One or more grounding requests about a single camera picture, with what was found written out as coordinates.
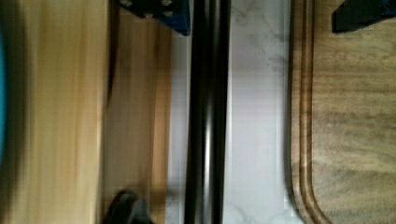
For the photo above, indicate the blue round plate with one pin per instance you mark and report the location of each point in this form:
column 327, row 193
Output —
column 3, row 98

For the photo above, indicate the black drawer handle bar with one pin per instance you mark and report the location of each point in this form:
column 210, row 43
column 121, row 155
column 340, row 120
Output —
column 208, row 112

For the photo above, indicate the dark wooden cutting board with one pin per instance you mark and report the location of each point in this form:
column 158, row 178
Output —
column 342, row 147

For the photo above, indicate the black round object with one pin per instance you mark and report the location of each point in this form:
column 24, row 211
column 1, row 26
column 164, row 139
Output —
column 127, row 208

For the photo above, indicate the light wooden cutting board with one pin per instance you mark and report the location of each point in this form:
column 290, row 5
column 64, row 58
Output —
column 88, row 103

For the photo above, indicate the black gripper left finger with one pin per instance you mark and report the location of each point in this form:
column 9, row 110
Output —
column 173, row 13

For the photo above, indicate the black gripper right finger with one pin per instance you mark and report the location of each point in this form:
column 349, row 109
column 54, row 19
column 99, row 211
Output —
column 353, row 15

